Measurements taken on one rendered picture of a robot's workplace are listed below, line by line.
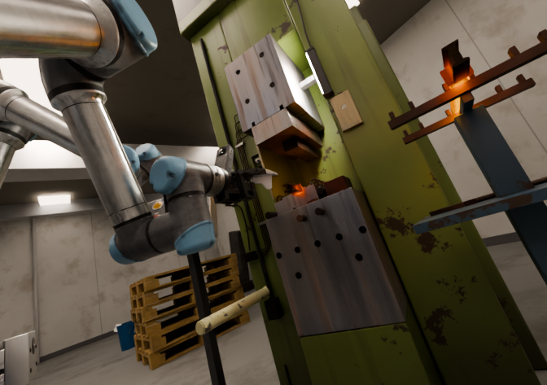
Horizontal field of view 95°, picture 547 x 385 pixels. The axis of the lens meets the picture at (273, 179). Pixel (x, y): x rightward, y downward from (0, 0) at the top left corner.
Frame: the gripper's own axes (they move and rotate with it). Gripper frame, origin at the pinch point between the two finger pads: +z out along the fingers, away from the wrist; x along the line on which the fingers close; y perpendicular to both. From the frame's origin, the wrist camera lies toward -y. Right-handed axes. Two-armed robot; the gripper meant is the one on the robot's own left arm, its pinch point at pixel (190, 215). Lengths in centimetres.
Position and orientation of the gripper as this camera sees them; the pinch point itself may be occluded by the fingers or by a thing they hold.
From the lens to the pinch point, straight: 113.5
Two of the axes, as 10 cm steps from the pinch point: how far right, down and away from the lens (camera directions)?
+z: 2.3, 6.8, 6.9
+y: -2.0, -6.6, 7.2
